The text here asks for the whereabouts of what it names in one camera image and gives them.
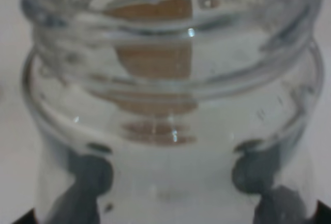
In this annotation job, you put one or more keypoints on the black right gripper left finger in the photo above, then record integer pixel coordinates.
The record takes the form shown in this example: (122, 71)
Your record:
(71, 197)

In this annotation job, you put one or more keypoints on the clear plastic water bottle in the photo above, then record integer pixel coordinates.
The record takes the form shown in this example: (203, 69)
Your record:
(165, 90)

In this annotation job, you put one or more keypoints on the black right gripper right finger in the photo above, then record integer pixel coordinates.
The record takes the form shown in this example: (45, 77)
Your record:
(254, 173)

